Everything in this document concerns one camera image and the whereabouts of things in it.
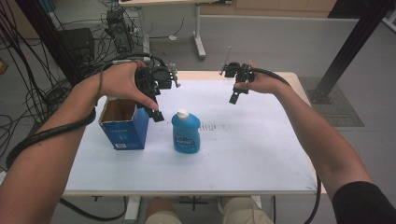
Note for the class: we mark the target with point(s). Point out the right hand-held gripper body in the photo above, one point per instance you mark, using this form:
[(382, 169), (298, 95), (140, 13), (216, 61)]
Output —
[(241, 73)]

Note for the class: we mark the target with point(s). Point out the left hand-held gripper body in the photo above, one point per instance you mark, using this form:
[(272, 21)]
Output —
[(158, 77)]

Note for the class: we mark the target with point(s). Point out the blue cardboard box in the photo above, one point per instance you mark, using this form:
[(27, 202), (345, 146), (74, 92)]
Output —
[(127, 133)]

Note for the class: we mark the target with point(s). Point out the blue bottle with white cap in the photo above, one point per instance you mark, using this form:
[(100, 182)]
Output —
[(186, 137)]

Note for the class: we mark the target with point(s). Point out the person's right hand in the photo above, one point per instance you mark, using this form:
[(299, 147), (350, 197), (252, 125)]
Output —
[(264, 84)]

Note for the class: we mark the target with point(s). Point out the person's left hand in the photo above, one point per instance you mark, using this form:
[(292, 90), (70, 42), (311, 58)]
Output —
[(120, 81)]

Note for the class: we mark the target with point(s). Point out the white table mat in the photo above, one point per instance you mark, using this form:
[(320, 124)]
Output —
[(249, 149)]

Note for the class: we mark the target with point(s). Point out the wooden table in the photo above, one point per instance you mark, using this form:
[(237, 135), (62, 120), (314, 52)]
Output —
[(295, 81)]

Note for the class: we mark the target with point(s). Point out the white background desk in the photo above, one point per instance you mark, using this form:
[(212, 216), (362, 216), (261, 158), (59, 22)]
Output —
[(197, 34)]

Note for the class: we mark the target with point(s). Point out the black computer tower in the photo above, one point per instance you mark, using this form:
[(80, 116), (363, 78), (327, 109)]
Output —
[(120, 31)]

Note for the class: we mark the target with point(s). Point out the black equipment box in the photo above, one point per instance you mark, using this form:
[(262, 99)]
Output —
[(76, 43)]

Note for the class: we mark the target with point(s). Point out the person's left leg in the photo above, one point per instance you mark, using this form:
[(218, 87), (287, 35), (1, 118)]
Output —
[(163, 213)]

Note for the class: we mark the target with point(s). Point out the person's leg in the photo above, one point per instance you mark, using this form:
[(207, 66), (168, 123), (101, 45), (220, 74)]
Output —
[(163, 213), (246, 211)]

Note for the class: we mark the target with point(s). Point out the grey floor mat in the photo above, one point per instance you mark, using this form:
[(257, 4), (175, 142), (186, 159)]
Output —
[(339, 105)]

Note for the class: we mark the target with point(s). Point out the person's right leg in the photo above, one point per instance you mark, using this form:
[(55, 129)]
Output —
[(246, 211)]

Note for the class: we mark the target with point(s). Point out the black shirt sleeve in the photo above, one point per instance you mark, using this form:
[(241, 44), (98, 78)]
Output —
[(364, 205)]

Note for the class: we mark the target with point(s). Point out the black metal post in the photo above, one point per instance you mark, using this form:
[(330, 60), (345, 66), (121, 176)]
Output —
[(49, 40), (351, 43)]

